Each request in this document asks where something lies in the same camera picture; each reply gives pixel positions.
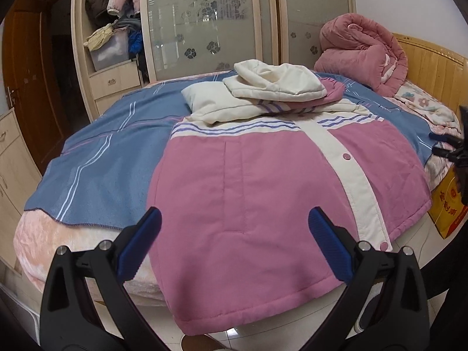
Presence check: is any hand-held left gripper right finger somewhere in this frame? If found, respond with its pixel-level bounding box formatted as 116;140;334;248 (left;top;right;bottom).
308;207;430;351

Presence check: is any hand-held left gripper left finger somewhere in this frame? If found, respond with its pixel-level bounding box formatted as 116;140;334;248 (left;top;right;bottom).
39;207;169;351

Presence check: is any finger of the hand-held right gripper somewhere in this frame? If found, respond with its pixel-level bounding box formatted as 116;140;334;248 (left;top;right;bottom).
429;132;462;165

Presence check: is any pink and cream hooded jacket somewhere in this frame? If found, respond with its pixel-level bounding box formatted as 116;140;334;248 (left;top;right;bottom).
146;59;433;337

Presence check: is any yellow cardboard box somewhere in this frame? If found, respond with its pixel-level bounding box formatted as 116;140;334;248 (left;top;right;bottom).
428;166;468;240

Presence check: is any floral pillow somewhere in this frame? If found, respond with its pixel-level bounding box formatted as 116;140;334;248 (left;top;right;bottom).
393;80;460;178

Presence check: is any peach fleece bed sheet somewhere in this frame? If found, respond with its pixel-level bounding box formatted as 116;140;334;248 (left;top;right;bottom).
13;210;169;297

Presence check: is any white bed base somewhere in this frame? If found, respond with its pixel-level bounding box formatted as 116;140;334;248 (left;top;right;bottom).
0;210;441;339

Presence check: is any wooden headboard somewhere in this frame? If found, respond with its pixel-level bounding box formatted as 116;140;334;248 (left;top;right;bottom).
391;32;468;140

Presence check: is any blue striped blanket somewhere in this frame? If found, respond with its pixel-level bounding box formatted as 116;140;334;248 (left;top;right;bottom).
24;71;439;233

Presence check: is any pink quilt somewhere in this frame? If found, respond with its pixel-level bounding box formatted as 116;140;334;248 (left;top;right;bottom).
314;13;409;97

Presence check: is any beige wardrobe drawer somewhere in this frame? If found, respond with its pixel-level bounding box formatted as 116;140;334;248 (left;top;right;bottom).
94;87;144;117
90;60;143;99

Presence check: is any light wooden cabinet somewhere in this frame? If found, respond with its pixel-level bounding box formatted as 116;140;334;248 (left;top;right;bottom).
0;110;43;264

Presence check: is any beige wardrobe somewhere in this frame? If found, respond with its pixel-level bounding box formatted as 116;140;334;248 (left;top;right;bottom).
71;0;358;117

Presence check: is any clear plastic storage box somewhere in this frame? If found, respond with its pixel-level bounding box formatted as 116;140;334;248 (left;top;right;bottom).
90;31;131;73

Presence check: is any brown wooden door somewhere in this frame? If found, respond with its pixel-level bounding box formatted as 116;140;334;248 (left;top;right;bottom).
2;0;71;176

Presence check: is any frosted glass wardrobe door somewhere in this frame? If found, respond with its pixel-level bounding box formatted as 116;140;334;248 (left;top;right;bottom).
141;0;274;82
276;0;357;71

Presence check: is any blue garment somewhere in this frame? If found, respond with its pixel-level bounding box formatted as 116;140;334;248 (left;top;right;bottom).
128;29;144;60

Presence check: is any yellow cloth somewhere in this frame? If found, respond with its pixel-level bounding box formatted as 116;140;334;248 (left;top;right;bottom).
84;23;118;52

